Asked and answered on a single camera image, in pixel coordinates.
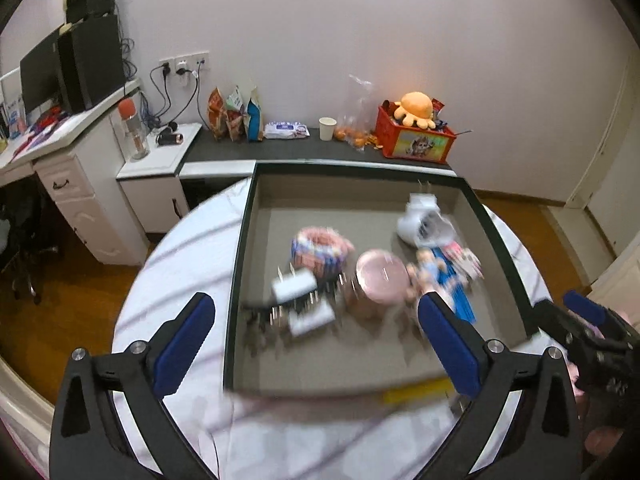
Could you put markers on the white wall outlet strip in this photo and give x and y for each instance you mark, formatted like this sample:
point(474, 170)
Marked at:
point(187, 57)

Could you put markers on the orange octopus plush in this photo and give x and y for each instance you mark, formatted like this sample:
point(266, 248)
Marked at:
point(415, 107)

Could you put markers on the black cylinder device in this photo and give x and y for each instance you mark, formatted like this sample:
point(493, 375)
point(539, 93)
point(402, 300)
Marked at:
point(171, 137)

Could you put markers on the black office chair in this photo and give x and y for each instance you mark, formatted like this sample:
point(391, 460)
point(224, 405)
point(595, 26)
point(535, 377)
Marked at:
point(22, 255)

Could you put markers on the white door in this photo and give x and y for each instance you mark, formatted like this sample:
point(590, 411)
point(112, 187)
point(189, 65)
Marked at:
point(612, 185)

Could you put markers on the pink block toy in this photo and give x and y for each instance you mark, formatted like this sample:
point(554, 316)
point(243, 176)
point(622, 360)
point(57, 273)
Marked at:
point(320, 252)

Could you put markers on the small white power adapter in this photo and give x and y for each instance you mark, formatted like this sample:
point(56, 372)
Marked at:
point(312, 320)

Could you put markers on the clear plastic bag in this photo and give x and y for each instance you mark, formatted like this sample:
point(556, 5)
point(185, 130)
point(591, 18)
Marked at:
point(357, 120)

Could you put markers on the white round plug adapter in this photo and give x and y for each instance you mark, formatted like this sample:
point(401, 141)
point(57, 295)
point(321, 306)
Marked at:
point(422, 222)

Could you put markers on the black computer tower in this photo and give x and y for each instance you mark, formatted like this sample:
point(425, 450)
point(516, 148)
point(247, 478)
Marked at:
point(92, 60)

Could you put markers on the wet wipes packet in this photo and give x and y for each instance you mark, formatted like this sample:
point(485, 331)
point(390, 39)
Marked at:
point(286, 130)

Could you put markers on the blue white snack bag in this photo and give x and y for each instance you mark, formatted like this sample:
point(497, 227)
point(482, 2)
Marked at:
point(254, 115)

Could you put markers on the white bed frame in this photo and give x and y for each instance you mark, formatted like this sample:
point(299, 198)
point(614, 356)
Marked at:
point(22, 400)

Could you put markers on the blue tube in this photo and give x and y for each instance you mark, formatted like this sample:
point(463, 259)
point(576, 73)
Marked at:
point(462, 305)

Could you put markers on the green white snack bag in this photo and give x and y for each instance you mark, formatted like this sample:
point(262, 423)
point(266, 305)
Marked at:
point(235, 115)

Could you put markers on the white charger block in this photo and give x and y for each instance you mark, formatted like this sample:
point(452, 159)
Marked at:
point(295, 286)

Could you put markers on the red snack bag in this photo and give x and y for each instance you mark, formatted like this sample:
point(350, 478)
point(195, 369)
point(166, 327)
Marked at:
point(218, 115)

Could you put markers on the white desk with drawers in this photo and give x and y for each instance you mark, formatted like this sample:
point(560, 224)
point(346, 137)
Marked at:
point(90, 200)

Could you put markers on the white paper cup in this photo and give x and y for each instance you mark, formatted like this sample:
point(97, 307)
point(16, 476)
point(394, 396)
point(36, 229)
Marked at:
point(328, 129)

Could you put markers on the bottle with orange cap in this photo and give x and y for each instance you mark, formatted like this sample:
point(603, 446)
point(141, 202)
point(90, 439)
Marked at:
point(134, 132)

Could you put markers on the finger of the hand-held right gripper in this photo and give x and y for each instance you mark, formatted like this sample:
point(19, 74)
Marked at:
point(585, 307)
point(555, 322)

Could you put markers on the blue box on desk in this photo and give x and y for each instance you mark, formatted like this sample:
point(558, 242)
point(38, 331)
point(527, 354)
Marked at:
point(15, 117)

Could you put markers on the pink white small packet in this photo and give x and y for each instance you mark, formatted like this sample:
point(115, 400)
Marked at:
point(462, 260)

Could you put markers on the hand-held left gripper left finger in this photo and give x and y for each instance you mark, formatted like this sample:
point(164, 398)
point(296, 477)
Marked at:
point(185, 342)

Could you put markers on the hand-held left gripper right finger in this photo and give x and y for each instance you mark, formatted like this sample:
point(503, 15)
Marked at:
point(450, 345)

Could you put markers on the black hair clip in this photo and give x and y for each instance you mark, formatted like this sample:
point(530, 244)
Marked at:
point(260, 317)

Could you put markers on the small doll figurine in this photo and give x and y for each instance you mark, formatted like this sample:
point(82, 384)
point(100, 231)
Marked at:
point(427, 270)

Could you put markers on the pink box with dark rim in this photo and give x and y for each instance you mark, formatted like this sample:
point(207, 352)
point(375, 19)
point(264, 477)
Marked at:
point(380, 370)

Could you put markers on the pink round jar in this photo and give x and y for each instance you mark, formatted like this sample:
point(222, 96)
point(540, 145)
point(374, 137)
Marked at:
point(380, 280)

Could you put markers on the yellow long box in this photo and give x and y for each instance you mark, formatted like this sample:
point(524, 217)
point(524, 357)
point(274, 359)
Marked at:
point(415, 392)

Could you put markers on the red papers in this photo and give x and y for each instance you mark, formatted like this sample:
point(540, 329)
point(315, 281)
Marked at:
point(45, 125)

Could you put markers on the black computer monitor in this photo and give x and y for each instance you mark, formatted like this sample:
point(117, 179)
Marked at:
point(40, 75)

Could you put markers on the dark-top sideboard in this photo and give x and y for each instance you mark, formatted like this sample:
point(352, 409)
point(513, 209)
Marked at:
point(300, 150)

